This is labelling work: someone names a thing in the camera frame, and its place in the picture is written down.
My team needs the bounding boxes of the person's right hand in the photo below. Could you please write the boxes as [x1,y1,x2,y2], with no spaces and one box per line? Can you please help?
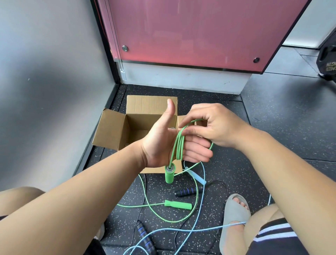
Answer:
[178,103,254,149]

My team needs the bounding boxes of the person's left hand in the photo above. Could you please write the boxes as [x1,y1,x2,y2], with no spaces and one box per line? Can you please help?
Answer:
[140,98,213,168]

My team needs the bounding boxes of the light blue jump rope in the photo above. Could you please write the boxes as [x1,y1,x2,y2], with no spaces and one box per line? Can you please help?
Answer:
[122,160,272,255]

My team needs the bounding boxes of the brown cardboard box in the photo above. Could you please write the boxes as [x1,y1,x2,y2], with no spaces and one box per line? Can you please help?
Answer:
[92,95,210,174]

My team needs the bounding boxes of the black jump rope blue-striped handles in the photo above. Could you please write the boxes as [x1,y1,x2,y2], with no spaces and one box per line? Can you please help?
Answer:
[131,173,229,255]

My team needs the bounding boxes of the green jump rope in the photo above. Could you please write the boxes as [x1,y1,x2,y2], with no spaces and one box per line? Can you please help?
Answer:
[117,118,214,224]

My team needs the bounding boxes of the person's left forearm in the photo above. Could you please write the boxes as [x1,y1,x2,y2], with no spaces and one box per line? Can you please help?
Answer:
[0,143,147,255]

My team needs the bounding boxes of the person's right forearm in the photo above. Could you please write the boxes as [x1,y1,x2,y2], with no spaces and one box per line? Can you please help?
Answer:
[237,127,336,255]

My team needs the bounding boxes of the grey right slipper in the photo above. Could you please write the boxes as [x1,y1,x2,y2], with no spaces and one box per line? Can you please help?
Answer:
[219,193,252,255]

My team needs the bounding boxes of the pink glass panel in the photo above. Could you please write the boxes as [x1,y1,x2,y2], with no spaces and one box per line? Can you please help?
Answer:
[97,0,313,75]

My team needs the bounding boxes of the black gym equipment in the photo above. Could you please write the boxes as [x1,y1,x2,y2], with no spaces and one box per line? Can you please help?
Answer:
[316,34,336,84]

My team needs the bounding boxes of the black white-striped shorts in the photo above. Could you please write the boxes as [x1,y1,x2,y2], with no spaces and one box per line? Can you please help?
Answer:
[0,215,310,255]

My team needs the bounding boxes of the thin blind pull cord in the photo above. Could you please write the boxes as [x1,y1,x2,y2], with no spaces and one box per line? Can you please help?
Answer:
[104,0,127,81]

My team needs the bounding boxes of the black wall edge trim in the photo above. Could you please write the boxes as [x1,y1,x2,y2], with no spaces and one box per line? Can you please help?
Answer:
[73,0,121,175]

